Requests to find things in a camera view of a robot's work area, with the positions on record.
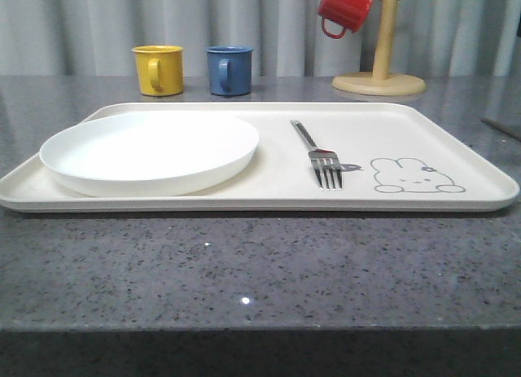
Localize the silver metal fork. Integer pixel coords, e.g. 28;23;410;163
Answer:
291;120;343;191

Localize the grey pleated curtain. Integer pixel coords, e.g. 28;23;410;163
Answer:
1;0;520;78

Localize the wooden mug tree stand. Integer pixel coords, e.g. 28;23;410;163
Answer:
331;0;426;96

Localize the cream rabbit serving tray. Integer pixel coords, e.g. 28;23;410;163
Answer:
1;103;519;212

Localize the silver metal chopstick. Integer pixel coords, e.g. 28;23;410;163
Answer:
481;118;521;142

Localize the red enamel mug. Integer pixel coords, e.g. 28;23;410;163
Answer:
317;0;374;39

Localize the yellow enamel mug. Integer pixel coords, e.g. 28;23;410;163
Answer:
132;45;184;97

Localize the blue enamel mug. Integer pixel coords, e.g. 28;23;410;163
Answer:
206;46;253;96

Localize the white round plate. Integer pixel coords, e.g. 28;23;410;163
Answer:
39;111;260;197

